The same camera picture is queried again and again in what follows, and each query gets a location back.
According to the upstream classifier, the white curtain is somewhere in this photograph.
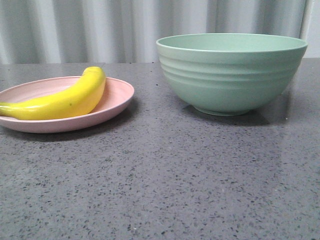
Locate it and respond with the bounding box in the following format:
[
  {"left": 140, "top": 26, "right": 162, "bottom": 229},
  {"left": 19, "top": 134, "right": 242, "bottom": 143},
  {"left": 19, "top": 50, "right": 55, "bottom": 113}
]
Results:
[{"left": 0, "top": 0, "right": 320, "bottom": 64}]

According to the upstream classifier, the green ribbed bowl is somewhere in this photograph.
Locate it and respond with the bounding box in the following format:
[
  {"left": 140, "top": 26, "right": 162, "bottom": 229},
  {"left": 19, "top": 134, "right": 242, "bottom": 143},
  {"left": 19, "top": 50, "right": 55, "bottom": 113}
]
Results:
[{"left": 156, "top": 33, "right": 308, "bottom": 116}]

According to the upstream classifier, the pink plate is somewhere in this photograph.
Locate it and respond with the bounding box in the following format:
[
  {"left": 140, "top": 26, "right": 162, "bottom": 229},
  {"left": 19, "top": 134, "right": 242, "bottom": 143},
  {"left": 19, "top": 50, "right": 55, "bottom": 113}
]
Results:
[{"left": 0, "top": 76, "right": 135, "bottom": 134}]

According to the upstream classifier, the yellow banana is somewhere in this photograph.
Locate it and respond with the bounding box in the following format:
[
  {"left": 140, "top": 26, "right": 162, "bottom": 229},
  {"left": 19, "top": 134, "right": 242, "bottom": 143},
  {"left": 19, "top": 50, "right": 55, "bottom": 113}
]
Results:
[{"left": 0, "top": 66, "right": 106, "bottom": 121}]

